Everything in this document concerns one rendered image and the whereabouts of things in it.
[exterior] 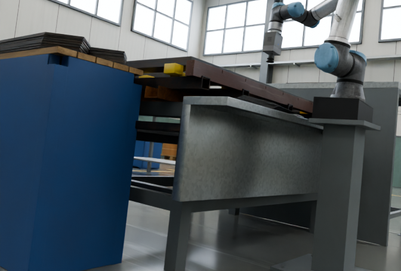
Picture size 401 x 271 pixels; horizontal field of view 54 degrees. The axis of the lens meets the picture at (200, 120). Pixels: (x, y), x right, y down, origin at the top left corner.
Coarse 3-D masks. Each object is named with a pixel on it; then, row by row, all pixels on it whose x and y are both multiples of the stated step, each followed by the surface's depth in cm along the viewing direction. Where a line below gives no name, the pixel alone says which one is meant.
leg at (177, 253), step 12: (180, 120) 161; (180, 204) 156; (180, 216) 155; (168, 228) 159; (180, 228) 155; (168, 240) 158; (180, 240) 156; (168, 252) 157; (180, 252) 156; (168, 264) 156; (180, 264) 156
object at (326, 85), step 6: (270, 84) 314; (276, 84) 310; (282, 84) 307; (288, 84) 304; (294, 84) 301; (300, 84) 298; (306, 84) 295; (312, 84) 292; (318, 84) 289; (324, 84) 286; (330, 84) 283; (366, 84) 267; (372, 84) 265; (378, 84) 262; (384, 84) 260; (390, 84) 258; (396, 84) 255
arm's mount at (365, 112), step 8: (320, 104) 175; (328, 104) 173; (336, 104) 171; (344, 104) 169; (352, 104) 167; (360, 104) 167; (312, 112) 178; (320, 112) 175; (328, 112) 173; (336, 112) 171; (344, 112) 168; (352, 112) 166; (360, 112) 167; (368, 112) 175; (368, 120) 176
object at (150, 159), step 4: (156, 116) 619; (160, 116) 615; (152, 144) 618; (152, 148) 619; (152, 152) 619; (152, 156) 620; (140, 160) 544; (144, 160) 539; (148, 160) 536; (152, 160) 543; (156, 160) 556; (160, 160) 566; (164, 160) 580; (168, 160) 594; (148, 164) 617; (168, 164) 514; (172, 164) 510; (148, 168) 616; (148, 172) 615
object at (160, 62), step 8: (128, 64) 178; (136, 64) 175; (144, 64) 172; (152, 64) 169; (160, 64) 166; (184, 64) 157; (208, 64) 163; (144, 72) 184; (152, 72) 182; (160, 72) 180; (184, 72) 190; (232, 72) 177; (216, 88) 233; (296, 96) 227; (296, 112) 286
